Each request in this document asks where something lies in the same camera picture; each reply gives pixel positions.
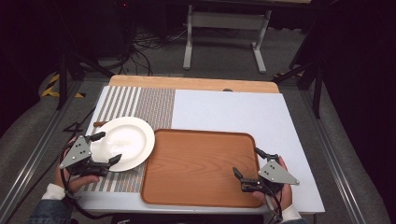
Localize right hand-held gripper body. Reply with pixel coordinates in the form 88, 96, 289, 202
241, 159, 301, 195

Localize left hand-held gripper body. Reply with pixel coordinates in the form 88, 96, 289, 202
59, 135, 110, 177

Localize white plate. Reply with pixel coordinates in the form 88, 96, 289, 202
90, 116, 156, 173

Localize brown wooden tray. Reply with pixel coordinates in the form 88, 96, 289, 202
140, 128, 265, 209

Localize person's right hand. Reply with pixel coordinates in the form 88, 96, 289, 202
252, 156, 294, 213

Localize person's left hand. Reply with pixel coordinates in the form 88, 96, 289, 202
53, 163, 101, 194

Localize white table board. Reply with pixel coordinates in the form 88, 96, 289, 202
76, 85, 326, 216

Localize striped woven placemat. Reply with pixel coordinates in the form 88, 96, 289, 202
81, 86, 177, 194

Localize black tripod stand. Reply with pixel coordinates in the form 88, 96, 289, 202
55, 0, 115, 110
273, 31, 325, 119

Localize yellow black hazard tape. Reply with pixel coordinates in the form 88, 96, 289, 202
40, 73, 87, 99

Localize black equipment with red light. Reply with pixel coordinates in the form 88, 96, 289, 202
111, 0, 138, 60

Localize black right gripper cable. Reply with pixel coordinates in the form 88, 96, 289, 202
264, 186, 284, 223

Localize aluminium floor rail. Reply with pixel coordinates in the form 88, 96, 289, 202
300, 90, 375, 224
0, 78, 85, 224

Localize black floor cables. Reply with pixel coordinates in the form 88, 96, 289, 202
116, 26, 188, 77

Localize grey metal table frame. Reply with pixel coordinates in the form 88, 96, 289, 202
182, 0, 312, 75

